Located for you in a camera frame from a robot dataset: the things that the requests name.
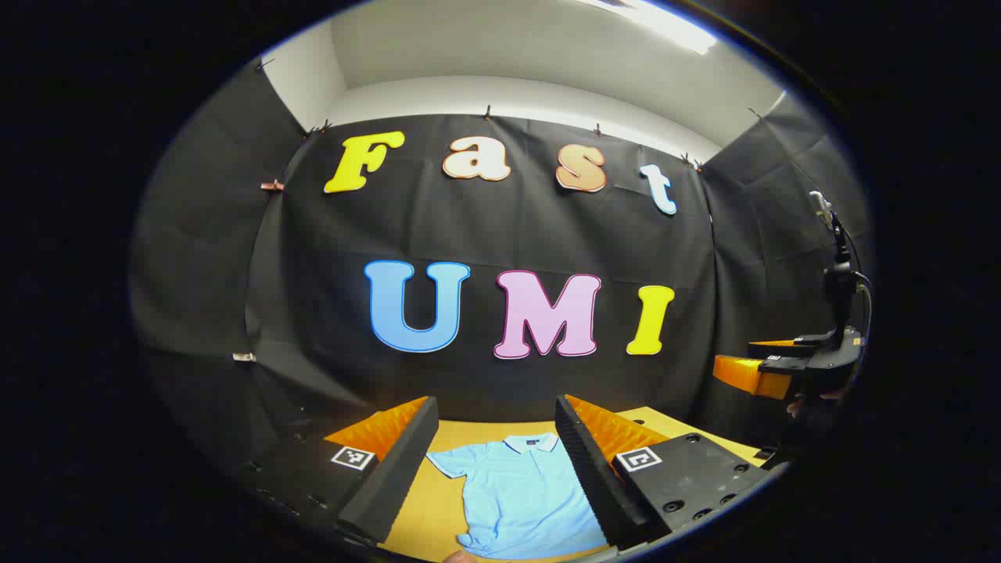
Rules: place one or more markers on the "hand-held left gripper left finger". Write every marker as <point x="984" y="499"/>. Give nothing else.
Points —
<point x="399" y="469"/>

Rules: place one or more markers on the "light blue T-shirt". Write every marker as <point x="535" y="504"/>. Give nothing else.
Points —
<point x="516" y="493"/>

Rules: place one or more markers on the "black backdrop cloth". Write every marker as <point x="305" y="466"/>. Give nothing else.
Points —
<point x="469" y="231"/>

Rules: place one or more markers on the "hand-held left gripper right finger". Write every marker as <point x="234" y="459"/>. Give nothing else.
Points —
<point x="594" y="477"/>

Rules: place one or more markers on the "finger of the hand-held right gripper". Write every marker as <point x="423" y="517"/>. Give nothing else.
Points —
<point x="774" y="343"/>
<point x="743" y="374"/>

